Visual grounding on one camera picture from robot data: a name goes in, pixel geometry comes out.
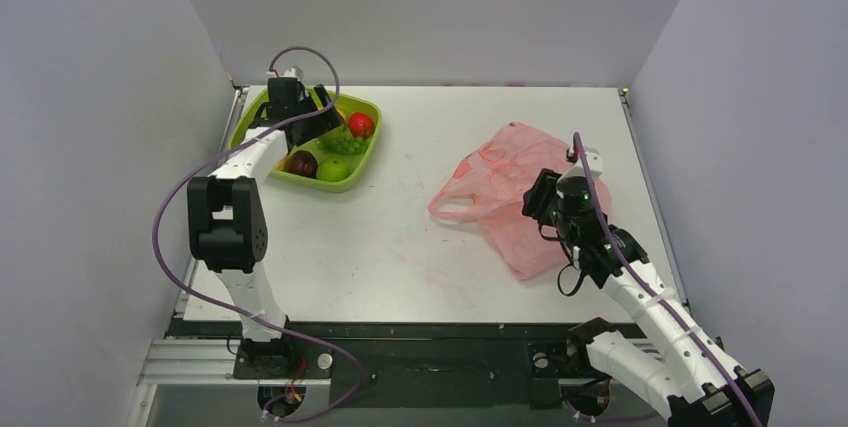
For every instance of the yellow fake mango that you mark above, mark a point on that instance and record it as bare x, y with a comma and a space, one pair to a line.
341, 112

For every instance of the pink plastic bag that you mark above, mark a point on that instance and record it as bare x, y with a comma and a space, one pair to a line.
487, 189

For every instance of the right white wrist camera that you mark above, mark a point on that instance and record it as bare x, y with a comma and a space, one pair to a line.
583, 164

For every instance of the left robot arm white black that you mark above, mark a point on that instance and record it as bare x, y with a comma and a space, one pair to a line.
227, 226

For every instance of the green fake grapes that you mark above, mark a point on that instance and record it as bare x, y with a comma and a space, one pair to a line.
344, 144

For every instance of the small red fake fruit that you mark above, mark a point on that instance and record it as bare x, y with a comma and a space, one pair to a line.
361, 125

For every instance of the dark red fake apple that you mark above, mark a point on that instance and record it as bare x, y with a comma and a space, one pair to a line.
301, 163

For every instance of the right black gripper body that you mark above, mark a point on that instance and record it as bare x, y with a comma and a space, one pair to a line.
542, 195

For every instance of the green fake lime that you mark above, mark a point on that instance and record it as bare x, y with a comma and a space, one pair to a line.
332, 170

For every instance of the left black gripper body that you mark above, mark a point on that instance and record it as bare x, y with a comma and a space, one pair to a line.
316, 125

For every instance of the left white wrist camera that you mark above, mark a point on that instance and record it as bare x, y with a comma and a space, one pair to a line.
294, 72

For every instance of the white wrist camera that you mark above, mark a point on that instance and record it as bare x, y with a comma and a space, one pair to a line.
294, 72
583, 164

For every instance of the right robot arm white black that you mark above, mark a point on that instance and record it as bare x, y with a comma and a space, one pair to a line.
691, 380

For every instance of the green plastic tray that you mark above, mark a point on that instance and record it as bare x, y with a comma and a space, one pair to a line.
258, 95

